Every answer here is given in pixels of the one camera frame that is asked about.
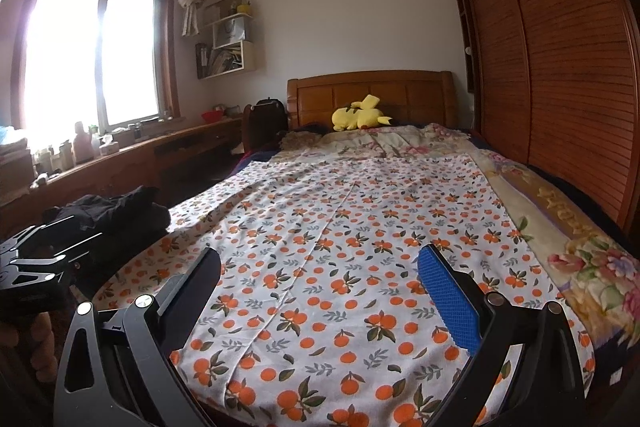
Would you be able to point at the wooden slatted wardrobe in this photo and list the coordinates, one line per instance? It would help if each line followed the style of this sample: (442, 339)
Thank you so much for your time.
(560, 57)

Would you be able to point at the yellow plush toy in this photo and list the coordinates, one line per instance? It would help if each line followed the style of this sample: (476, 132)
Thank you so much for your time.
(357, 117)

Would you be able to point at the wooden bed headboard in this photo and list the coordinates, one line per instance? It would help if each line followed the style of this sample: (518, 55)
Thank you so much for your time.
(400, 94)

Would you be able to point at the red bowl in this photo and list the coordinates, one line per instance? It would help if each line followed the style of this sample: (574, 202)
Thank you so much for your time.
(213, 116)

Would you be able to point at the tissue box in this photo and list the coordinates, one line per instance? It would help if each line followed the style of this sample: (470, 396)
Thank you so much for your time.
(109, 148)

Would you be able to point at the black double-breasted coat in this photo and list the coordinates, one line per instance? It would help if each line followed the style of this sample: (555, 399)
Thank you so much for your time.
(100, 207)

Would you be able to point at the black backpack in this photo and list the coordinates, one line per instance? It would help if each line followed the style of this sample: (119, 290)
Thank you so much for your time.
(270, 124)

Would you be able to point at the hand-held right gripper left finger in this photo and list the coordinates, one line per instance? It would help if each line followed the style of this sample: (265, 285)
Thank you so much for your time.
(197, 282)

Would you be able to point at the wood-framed window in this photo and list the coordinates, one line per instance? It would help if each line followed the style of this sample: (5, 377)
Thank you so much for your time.
(90, 57)

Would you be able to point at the pink bottle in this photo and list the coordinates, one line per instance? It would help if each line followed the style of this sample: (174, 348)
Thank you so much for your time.
(82, 144)

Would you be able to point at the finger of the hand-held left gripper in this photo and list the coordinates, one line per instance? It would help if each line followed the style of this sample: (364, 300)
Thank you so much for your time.
(75, 247)
(40, 229)

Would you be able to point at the person's left hand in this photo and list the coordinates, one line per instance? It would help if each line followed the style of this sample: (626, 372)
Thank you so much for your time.
(42, 344)

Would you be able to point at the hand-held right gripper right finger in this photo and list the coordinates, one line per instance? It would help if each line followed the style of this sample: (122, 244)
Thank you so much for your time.
(447, 297)

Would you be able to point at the black binders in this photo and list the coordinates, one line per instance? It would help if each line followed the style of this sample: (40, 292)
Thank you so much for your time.
(202, 61)

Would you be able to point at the cardboard box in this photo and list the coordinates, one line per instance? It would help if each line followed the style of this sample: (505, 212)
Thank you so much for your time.
(15, 174)

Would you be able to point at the white paper bag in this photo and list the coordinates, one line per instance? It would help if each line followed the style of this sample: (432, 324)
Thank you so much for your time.
(230, 32)

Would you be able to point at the white wall shelf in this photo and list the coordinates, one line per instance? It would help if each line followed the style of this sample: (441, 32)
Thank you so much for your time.
(250, 57)

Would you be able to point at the wooden bed with floral sheet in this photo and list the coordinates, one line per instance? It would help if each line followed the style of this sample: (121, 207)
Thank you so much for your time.
(575, 267)

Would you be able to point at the stack of books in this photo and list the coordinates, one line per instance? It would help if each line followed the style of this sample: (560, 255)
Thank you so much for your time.
(225, 61)

